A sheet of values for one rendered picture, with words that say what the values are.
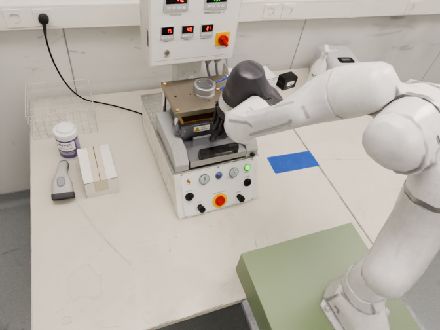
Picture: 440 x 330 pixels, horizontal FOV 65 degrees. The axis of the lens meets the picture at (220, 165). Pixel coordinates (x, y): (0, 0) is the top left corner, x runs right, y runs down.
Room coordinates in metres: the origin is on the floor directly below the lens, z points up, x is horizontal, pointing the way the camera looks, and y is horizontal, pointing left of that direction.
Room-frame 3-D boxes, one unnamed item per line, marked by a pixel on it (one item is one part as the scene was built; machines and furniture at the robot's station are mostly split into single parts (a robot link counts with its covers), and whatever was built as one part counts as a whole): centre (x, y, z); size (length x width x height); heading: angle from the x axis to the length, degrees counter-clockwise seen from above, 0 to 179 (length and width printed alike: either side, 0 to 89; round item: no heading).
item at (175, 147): (0.90, 0.19, 0.97); 0.25 x 0.05 x 0.07; 31
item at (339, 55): (1.80, -0.53, 0.88); 0.25 x 0.20 x 0.17; 22
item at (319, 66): (1.69, -0.42, 0.92); 0.09 x 0.08 x 0.25; 2
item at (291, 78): (1.66, -0.27, 0.83); 0.09 x 0.06 x 0.07; 131
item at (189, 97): (1.07, 0.11, 1.08); 0.31 x 0.24 x 0.13; 121
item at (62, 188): (0.76, 0.58, 0.79); 0.20 x 0.08 x 0.08; 28
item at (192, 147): (0.99, 0.08, 0.97); 0.30 x 0.22 x 0.08; 31
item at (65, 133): (0.92, 0.62, 0.83); 0.09 x 0.09 x 0.15
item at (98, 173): (0.83, 0.46, 0.80); 0.19 x 0.13 x 0.09; 28
